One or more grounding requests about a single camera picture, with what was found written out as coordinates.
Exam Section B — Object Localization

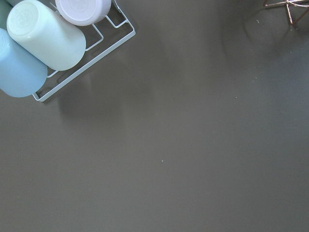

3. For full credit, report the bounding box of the mint white plastic cup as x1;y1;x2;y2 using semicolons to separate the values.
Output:
7;0;86;71

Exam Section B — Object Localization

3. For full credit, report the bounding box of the lilac white plastic cup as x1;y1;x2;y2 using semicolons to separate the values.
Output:
55;0;112;26

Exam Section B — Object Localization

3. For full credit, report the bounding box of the light blue plastic cup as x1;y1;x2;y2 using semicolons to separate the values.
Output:
0;29;47;98

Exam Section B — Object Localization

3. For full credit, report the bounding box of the white wire cup rack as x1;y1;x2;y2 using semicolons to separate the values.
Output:
32;0;136;102

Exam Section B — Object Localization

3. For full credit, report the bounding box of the copper wire bottle rack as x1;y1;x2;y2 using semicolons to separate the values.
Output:
263;0;309;26

